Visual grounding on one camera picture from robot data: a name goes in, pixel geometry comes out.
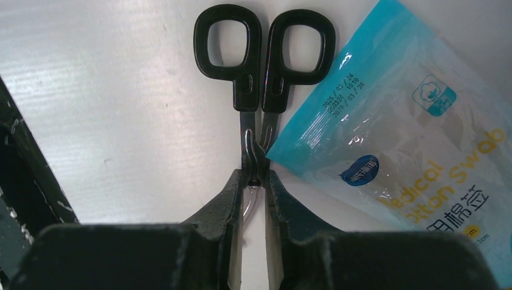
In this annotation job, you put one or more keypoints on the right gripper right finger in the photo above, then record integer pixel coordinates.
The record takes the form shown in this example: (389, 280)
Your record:
(306, 252)

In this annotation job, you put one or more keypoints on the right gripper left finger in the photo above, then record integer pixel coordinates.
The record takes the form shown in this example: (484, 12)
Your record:
(202, 252)

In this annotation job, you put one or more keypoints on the blue plaster packet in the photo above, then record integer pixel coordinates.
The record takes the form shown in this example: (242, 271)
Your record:
(402, 129)

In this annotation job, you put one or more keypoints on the black medical scissors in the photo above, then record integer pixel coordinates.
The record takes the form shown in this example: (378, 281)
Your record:
(262, 81)

